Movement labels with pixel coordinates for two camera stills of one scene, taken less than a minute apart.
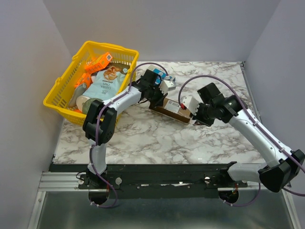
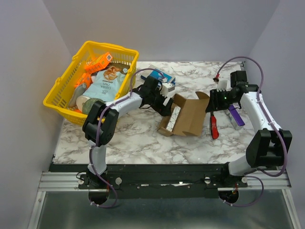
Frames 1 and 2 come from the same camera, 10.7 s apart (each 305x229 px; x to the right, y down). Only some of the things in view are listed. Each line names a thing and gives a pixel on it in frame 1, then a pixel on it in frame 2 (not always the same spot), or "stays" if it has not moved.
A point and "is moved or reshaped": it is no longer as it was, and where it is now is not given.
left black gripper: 158,102 → 163,110
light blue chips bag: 106,84 stays
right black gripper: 200,117 → 213,101
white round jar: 79,101 stays
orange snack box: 99,63 stays
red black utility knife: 197,123 → 214,128
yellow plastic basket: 58,101 stays
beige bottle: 79,91 stays
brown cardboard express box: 172,108 is moved or reshaped
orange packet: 86,78 stays
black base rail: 157,181 stays
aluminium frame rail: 60,181 stays
